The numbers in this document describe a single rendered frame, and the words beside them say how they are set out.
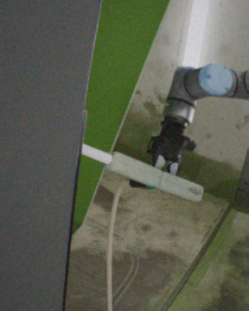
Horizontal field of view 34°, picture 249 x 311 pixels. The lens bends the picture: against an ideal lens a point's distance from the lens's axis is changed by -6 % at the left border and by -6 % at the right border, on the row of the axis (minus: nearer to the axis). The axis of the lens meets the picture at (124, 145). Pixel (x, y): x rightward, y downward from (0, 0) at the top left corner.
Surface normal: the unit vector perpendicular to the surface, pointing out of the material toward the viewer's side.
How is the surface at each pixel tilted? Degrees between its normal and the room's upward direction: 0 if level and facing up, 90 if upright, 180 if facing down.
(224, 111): 90
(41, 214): 90
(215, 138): 90
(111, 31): 90
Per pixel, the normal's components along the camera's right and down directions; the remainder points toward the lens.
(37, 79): 0.89, 0.29
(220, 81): 0.38, -0.05
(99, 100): -0.34, 0.27
